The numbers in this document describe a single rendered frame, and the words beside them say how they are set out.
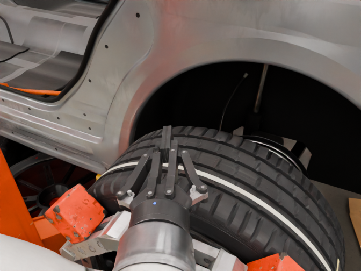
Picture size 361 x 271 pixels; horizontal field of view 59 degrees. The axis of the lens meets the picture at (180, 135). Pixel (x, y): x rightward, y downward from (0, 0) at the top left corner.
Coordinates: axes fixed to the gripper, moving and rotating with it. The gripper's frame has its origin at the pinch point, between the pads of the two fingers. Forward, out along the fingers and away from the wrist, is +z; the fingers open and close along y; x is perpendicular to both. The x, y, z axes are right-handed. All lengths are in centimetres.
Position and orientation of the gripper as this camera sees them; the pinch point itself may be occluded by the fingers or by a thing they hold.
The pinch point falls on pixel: (167, 143)
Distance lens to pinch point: 54.9
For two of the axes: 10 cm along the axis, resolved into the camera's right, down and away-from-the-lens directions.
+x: -1.2, -8.3, -5.5
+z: 0.2, -5.6, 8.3
